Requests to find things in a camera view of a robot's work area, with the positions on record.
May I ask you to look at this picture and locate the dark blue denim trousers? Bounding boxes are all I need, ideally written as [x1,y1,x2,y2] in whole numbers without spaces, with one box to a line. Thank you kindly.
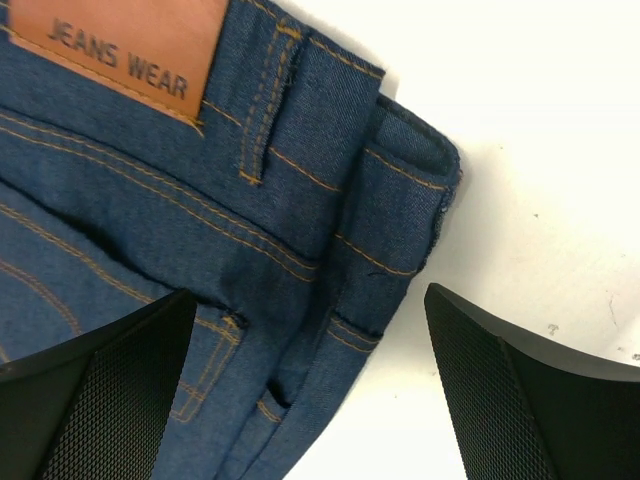
[1,1,460,479]

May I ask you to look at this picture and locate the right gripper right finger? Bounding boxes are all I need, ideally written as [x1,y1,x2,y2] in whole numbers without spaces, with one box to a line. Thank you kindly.
[424,283,639,479]

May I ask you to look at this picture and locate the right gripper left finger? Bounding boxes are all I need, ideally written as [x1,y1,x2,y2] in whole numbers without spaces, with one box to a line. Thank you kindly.
[1,290,196,480]

